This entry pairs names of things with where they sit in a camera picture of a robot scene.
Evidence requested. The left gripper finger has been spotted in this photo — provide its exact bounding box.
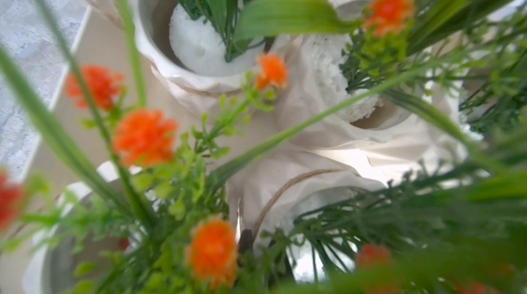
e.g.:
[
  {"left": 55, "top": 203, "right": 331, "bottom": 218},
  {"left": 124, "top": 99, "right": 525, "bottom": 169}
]
[{"left": 238, "top": 229, "right": 253, "bottom": 254}]

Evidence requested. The orange flowered potted gypsophila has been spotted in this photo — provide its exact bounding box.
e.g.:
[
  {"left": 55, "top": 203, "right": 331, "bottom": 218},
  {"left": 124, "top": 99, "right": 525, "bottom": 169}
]
[{"left": 71, "top": 0, "right": 289, "bottom": 110}]

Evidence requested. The small potted gypsophila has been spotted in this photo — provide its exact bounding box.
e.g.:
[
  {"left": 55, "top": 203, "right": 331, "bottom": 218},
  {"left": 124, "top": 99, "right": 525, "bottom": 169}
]
[{"left": 408, "top": 0, "right": 526, "bottom": 138}]

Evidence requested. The cream plastic storage box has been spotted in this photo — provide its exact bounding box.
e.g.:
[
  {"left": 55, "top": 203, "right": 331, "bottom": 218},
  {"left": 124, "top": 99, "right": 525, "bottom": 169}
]
[{"left": 0, "top": 0, "right": 248, "bottom": 294}]

